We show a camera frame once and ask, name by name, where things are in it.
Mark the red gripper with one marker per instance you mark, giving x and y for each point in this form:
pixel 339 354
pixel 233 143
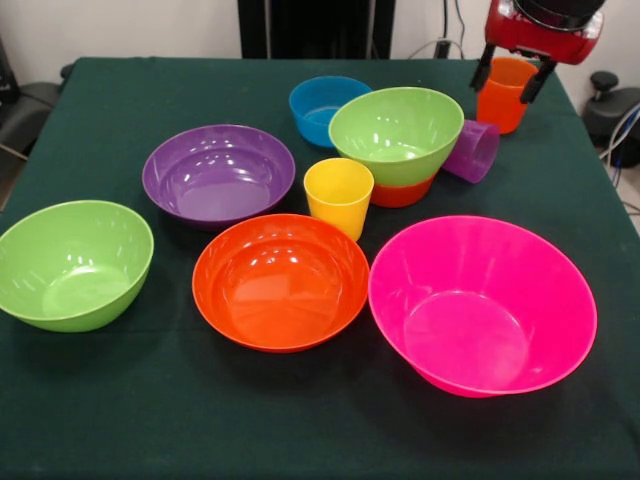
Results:
pixel 540 40

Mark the purple plastic cup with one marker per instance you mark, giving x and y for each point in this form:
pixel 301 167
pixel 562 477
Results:
pixel 472 155

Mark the green plastic bowl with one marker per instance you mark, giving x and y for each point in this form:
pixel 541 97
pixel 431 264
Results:
pixel 395 125
pixel 75 260

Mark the pink plastic bowl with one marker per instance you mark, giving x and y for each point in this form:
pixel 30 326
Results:
pixel 480 310

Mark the large orange plastic bowl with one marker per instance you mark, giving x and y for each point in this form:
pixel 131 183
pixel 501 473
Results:
pixel 280 290

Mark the orange plastic cup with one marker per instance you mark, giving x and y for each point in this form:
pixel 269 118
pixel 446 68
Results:
pixel 502 110

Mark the black power plug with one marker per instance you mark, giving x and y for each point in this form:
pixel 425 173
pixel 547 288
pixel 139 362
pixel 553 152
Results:
pixel 442 49

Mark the small orange plastic bowl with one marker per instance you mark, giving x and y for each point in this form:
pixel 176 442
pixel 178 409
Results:
pixel 400 196

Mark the blue plastic bowl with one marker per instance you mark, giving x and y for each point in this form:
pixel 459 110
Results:
pixel 312 112

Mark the yellow plastic cup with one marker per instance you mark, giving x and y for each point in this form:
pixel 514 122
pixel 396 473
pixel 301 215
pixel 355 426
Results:
pixel 340 210

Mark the purple plastic bowl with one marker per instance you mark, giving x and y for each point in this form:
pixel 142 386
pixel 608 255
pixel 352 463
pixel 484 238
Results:
pixel 215 180

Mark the black chair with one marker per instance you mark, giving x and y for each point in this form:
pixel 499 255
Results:
pixel 25 115

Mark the dark green tablecloth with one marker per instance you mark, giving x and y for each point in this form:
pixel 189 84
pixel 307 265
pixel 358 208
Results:
pixel 150 410

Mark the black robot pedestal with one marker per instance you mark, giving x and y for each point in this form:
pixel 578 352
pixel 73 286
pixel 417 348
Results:
pixel 320 25

